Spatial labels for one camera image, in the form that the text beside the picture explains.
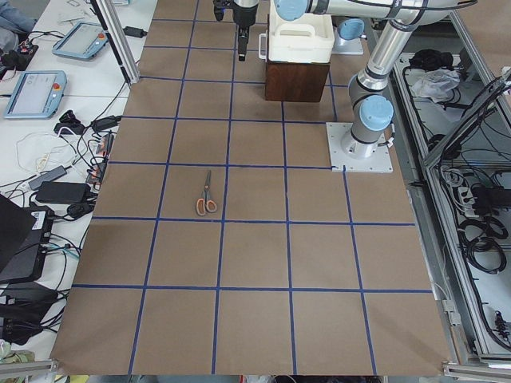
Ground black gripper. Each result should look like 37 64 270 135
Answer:
237 25 249 61

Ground white drawer handle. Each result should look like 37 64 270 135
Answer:
258 33 267 61

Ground brown wooden drawer box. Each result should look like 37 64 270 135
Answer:
265 61 330 103

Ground grey orange handled scissors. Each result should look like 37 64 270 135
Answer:
196 170 218 216

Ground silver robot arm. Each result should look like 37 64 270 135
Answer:
274 0 476 160
232 0 259 61

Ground cream plastic tray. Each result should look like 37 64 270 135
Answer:
265 6 335 64

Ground blue teach pendant far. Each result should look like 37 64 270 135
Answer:
52 22 108 61

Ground blue teach pendant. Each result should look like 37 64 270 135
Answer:
52 22 108 61
3 70 67 120

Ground crumpled white cloth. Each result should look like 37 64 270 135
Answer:
411 69 460 103

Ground blue teach pendant near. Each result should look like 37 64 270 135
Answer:
3 70 67 120

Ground black power adapter brick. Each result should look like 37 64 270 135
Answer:
35 181 91 204

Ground black laptop computer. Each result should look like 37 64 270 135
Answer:
1 196 54 284

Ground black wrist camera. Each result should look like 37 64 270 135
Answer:
212 0 231 22

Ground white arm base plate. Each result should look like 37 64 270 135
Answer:
332 32 363 56
326 122 393 173

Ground aluminium frame post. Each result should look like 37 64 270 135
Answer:
91 0 140 86

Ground white cable coil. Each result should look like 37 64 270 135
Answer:
16 132 81 175

